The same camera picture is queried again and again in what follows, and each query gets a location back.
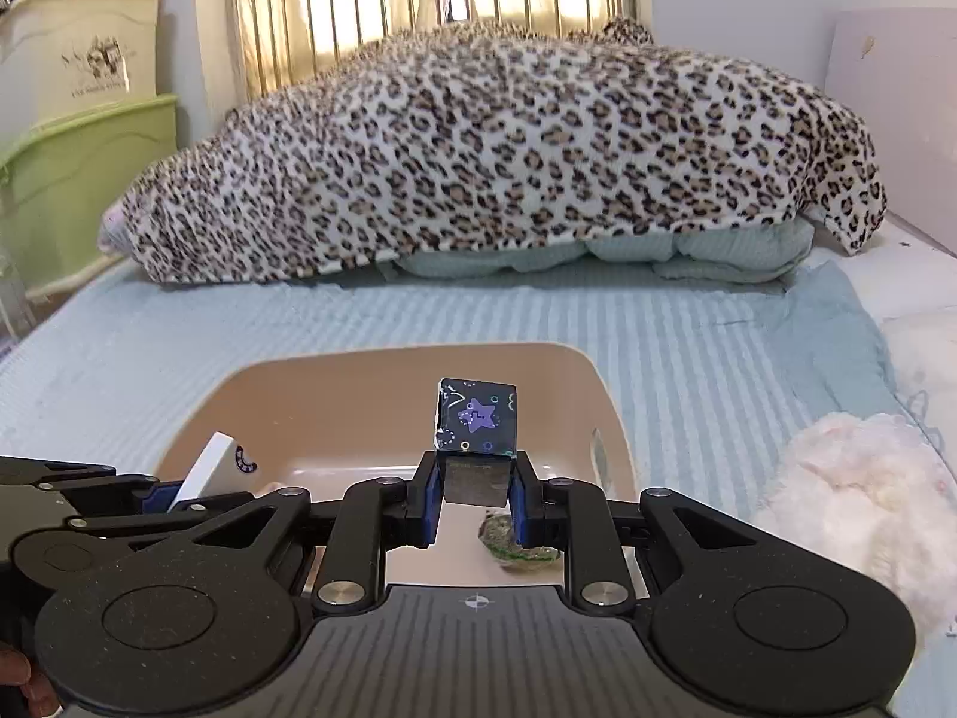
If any cream plastic storage box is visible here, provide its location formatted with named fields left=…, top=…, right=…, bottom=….
left=0, top=0, right=166, bottom=145

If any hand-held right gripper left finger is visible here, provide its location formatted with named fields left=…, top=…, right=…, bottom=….
left=175, top=452, right=444, bottom=619

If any folded light blue quilt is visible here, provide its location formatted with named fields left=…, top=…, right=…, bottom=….
left=374, top=218, right=818, bottom=287

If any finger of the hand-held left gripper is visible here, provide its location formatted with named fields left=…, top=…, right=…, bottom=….
left=0, top=455, right=182, bottom=522
left=10, top=491, right=259, bottom=586

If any white tile block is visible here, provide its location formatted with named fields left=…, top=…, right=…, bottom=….
left=172, top=431, right=262, bottom=514

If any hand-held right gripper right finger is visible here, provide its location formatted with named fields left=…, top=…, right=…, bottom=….
left=506, top=449, right=758, bottom=616

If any leopard print blanket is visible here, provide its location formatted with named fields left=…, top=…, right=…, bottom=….
left=100, top=15, right=891, bottom=287

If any dark star-printed cube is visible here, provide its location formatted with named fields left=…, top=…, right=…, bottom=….
left=431, top=376, right=519, bottom=504

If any white bed sheet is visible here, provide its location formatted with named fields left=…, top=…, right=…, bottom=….
left=837, top=223, right=957, bottom=457

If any crumpled green foil ball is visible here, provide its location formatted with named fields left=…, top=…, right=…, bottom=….
left=474, top=509, right=564, bottom=574

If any metal bed headboard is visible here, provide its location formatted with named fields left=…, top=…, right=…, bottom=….
left=223, top=0, right=645, bottom=102

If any beige plastic basin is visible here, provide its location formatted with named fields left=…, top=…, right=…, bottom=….
left=153, top=342, right=641, bottom=594

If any green plastic storage box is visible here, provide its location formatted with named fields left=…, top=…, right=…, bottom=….
left=0, top=93, right=181, bottom=309

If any person's left hand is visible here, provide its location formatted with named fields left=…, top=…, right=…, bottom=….
left=0, top=641, right=62, bottom=718

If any white fluffy plush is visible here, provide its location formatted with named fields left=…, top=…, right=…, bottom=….
left=751, top=410, right=957, bottom=643

